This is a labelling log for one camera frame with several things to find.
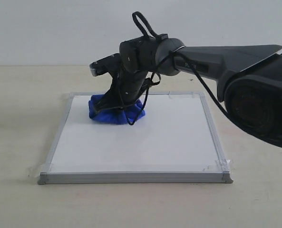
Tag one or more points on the clear tape front left corner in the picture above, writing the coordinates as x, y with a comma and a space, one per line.
36, 170

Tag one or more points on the clear tape corner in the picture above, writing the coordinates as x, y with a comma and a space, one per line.
66, 96
189, 94
223, 165
36, 170

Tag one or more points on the blue microfibre cloth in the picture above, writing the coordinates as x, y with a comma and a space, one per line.
115, 116

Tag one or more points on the clear tape front right corner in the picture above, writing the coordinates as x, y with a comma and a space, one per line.
223, 165

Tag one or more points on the clear tape back right corner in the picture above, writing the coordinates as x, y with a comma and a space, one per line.
189, 94

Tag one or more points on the clear tape back left corner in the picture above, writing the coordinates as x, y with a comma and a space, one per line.
66, 96

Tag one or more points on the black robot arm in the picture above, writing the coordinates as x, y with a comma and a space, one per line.
248, 79

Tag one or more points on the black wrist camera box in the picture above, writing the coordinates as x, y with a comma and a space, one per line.
108, 64

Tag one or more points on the white board with aluminium frame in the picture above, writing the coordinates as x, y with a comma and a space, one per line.
172, 143

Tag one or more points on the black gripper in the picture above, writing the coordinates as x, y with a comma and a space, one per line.
124, 91

